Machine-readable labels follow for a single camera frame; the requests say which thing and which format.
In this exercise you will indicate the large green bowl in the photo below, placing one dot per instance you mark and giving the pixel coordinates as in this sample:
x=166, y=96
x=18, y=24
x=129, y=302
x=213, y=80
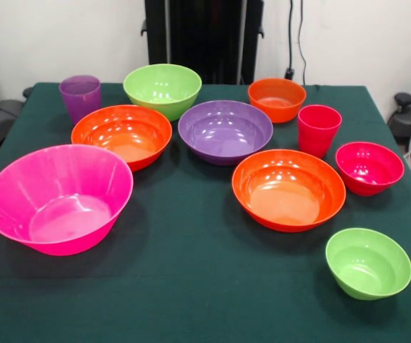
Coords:
x=162, y=89

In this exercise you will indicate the large pink bowl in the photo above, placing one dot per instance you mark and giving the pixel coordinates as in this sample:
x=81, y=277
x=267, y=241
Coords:
x=58, y=214

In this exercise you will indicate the small red bowl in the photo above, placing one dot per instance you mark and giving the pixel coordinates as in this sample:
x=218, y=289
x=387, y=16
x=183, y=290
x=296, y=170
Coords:
x=367, y=171

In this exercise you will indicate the purple cup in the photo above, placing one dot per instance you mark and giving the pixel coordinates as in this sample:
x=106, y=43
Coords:
x=80, y=100

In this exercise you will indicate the purple bowl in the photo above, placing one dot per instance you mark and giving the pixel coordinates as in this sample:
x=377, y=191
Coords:
x=224, y=132

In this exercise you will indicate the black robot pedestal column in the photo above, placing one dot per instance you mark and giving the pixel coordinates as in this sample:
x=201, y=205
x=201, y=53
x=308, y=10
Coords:
x=198, y=43

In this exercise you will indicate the red cup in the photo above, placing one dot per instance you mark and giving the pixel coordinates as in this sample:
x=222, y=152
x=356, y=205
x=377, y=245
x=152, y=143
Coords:
x=317, y=135

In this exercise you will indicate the small orange bowl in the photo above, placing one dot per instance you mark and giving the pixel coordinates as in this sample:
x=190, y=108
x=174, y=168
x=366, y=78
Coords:
x=276, y=101

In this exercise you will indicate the small green bowl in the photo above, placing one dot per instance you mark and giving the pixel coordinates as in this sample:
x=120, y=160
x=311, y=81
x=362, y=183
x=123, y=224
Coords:
x=367, y=264

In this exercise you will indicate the gray pedestal leg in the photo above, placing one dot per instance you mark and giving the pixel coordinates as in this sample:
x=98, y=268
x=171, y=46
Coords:
x=1, y=114
x=410, y=118

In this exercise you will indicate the dark green tablecloth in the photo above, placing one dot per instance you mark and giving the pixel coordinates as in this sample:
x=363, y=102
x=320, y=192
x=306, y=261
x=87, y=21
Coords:
x=191, y=250

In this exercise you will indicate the large orange bowl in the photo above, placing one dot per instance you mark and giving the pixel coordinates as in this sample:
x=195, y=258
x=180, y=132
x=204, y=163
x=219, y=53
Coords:
x=287, y=193
x=119, y=139

